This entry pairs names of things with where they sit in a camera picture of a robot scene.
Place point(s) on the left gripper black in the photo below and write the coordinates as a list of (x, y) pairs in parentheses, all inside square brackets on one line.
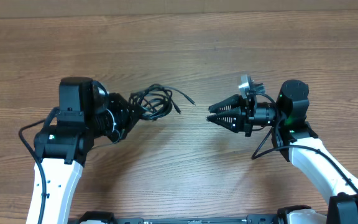
[(128, 114)]

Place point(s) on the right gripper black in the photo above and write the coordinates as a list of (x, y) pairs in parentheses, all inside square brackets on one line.
[(241, 117)]

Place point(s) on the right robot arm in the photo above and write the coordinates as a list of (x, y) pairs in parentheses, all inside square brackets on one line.
[(292, 136)]

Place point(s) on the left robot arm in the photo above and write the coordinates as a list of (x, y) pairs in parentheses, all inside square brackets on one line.
[(86, 111)]

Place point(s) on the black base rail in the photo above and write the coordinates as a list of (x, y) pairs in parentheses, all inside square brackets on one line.
[(194, 220)]

